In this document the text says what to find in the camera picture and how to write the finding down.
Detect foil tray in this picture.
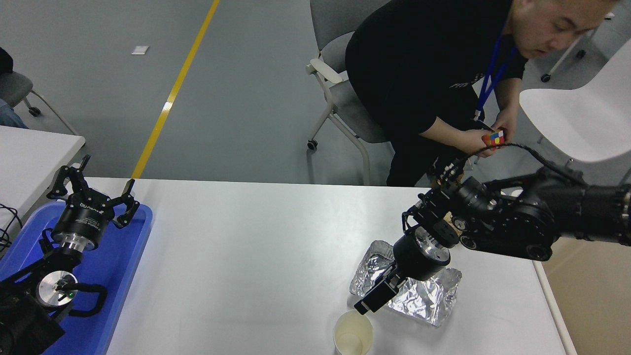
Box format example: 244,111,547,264
349,240,462,327

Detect grey wheeled armchair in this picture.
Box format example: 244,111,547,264
305,0,395,186

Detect person with puzzle cube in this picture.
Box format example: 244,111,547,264
345,0,619,187

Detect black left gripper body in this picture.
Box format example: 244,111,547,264
52,190,115,240

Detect blue plastic tray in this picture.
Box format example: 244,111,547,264
0,201,153,355

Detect yellow floor tape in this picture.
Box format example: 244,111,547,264
131,0,221,179

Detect black cable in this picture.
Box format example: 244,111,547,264
0,204,23,254

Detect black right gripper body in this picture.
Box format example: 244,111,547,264
393,233,447,282

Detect white plastic chair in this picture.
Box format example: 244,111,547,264
519,38,631,190

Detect white paper cup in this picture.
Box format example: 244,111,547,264
332,310,374,355

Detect white side table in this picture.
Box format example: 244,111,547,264
0,125,86,232

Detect person in blue trousers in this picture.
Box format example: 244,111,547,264
0,47,29,130

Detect grey chair with thin legs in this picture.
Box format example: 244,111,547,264
0,72,78,136

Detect person's left hand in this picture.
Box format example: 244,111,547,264
493,109,517,144

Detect grey chair with white frame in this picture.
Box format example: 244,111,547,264
541,11,615,83

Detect large pale bin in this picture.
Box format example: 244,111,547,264
510,189,631,355

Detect blue lanyard with badge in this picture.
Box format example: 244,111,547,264
474,35,518,121

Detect person's right hand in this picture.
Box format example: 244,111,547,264
451,129,496,157

